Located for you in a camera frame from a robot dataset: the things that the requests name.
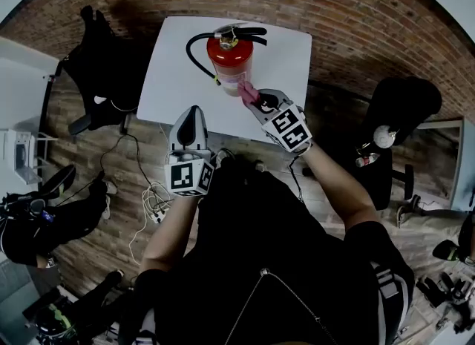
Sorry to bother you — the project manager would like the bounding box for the person's right forearm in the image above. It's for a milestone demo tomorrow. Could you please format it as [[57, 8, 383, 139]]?
[[301, 142, 380, 231]]

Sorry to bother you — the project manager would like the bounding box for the pink cloth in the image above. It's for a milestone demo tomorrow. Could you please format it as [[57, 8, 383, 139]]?
[[237, 79, 261, 108]]

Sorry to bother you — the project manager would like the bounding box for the white round plush ball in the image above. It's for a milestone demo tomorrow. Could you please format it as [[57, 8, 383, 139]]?
[[372, 124, 398, 150]]

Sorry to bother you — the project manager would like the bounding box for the white cable bundle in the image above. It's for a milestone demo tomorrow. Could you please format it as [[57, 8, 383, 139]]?
[[127, 181, 174, 267]]

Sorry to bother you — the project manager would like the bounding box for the grey desk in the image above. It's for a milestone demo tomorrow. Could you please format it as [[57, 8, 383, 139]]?
[[418, 116, 475, 214]]

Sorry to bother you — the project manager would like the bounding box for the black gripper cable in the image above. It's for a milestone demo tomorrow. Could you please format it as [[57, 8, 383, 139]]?
[[288, 157, 307, 204]]

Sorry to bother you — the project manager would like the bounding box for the black floor cable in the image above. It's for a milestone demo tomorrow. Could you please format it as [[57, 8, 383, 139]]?
[[99, 133, 154, 189]]

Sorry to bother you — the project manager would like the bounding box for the small red-white bottle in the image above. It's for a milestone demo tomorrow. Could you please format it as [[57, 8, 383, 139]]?
[[355, 151, 381, 168]]

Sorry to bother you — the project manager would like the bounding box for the black office chair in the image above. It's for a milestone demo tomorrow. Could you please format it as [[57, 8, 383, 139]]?
[[355, 76, 445, 211], [54, 4, 157, 137]]

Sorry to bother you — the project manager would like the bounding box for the red fire extinguisher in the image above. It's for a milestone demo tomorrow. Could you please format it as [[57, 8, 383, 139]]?
[[185, 22, 269, 98]]

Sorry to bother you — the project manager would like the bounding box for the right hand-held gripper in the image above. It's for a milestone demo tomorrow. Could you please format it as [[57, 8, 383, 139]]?
[[243, 88, 313, 154]]

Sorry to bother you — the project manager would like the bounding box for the person's black shirt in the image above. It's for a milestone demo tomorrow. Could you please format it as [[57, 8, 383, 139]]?
[[118, 154, 417, 345]]

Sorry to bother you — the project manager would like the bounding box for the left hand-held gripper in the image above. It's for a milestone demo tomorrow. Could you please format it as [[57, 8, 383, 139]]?
[[163, 105, 217, 198]]

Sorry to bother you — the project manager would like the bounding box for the person's left forearm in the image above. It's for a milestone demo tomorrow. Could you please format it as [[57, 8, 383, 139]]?
[[138, 194, 200, 275]]

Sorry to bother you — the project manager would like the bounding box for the white box device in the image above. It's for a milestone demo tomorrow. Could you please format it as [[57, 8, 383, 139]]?
[[0, 127, 50, 185]]

